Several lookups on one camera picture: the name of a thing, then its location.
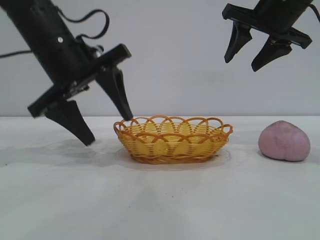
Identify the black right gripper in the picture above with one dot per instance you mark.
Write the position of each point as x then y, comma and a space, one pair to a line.
275, 20

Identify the yellow woven plastic basket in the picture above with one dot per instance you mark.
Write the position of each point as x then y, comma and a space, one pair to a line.
172, 150

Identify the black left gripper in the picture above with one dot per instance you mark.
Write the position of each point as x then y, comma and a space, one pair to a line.
67, 65

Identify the pink foam peach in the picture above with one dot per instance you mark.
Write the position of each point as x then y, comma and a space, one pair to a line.
285, 142

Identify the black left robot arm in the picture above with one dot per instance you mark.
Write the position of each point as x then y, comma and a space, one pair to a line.
32, 20

